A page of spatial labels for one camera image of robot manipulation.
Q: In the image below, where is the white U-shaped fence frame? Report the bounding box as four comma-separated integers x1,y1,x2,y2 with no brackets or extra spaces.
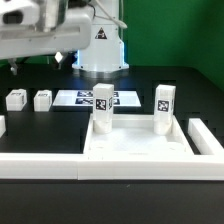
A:
0,118,224,180

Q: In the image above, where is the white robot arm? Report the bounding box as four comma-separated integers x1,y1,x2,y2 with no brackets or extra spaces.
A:
0,0,129,78

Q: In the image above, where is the white square table top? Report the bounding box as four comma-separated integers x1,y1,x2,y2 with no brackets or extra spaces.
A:
83,114,193,158

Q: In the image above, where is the white marker sheet with tags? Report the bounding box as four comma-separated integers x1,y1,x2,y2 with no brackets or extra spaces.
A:
53,90,141,107

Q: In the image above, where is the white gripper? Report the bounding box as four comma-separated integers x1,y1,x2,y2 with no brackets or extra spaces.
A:
0,0,94,75

